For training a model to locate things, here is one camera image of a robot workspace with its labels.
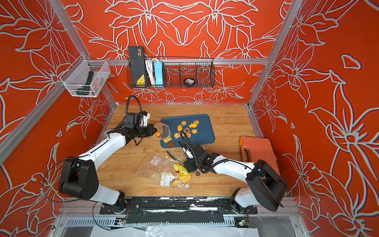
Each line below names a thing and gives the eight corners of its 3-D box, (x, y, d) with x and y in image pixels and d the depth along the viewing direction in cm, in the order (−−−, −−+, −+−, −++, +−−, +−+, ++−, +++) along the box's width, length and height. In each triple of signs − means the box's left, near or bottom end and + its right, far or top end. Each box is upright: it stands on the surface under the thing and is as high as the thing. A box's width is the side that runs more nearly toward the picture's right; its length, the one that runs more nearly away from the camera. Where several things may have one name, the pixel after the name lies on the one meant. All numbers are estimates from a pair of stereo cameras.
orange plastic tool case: (240, 166, 89) (243, 162, 84) (239, 139, 101) (241, 134, 96) (273, 172, 86) (278, 168, 81) (268, 144, 99) (272, 139, 94)
